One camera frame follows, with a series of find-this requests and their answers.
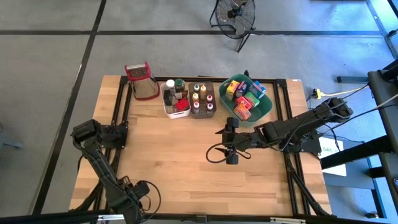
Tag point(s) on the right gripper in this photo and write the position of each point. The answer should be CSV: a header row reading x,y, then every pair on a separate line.
x,y
242,140

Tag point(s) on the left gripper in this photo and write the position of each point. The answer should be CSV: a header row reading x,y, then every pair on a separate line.
x,y
127,202

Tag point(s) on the purple food colouring bottle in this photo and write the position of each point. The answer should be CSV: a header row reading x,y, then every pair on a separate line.
x,y
210,107

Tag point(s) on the orange snack box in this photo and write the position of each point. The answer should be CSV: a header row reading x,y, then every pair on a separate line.
x,y
242,112

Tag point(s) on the pink food colouring bottle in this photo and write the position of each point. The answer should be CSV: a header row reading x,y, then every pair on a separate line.
x,y
196,107

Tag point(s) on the red food colouring bottle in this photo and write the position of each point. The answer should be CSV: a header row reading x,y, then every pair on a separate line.
x,y
210,98

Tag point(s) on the yellow food colouring bottle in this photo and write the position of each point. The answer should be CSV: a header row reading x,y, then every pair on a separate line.
x,y
195,97

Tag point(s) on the yellow Corn Pops box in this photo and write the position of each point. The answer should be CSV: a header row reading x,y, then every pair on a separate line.
x,y
232,90

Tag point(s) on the red-lid smoked paprika tin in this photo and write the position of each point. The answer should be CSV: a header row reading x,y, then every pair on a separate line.
x,y
182,105

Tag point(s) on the orange food colouring bottle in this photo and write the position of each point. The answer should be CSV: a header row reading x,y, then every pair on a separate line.
x,y
203,91

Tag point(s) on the Frosted Flakes cereal box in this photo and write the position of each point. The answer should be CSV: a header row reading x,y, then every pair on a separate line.
x,y
242,88

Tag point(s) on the green food colouring bottle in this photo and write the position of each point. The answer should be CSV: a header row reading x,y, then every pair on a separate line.
x,y
196,88

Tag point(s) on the red-lid brown container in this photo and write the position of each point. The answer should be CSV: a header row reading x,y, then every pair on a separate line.
x,y
181,94

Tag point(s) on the green-lid spice jar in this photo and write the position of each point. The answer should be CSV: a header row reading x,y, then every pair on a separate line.
x,y
179,84

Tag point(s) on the white-lid seasoning jar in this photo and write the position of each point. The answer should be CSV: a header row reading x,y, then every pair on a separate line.
x,y
170,83

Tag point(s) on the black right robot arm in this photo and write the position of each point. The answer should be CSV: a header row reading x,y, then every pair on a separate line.
x,y
304,124

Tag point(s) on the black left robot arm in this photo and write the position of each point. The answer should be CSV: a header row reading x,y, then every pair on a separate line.
x,y
96,155

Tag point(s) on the brown plastic tray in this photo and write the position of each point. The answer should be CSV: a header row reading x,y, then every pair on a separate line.
x,y
202,115

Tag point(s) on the white plastic bin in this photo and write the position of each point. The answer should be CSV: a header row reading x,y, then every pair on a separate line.
x,y
178,115

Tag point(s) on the green plastic bin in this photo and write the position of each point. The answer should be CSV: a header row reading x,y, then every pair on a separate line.
x,y
262,112

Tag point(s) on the white paper sheet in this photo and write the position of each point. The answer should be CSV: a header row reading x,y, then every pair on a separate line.
x,y
335,171

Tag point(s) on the black floor fan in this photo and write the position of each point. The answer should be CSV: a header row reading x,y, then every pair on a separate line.
x,y
232,13

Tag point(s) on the black diagonal rig strut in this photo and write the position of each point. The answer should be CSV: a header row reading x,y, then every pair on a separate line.
x,y
357,152

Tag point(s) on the black caster wheel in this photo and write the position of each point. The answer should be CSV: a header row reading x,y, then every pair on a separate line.
x,y
372,214

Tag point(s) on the black aluminium table frame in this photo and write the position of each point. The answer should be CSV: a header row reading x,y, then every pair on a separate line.
x,y
267,80

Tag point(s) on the black camera rig crossbar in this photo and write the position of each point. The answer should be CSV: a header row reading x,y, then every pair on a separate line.
x,y
46,217

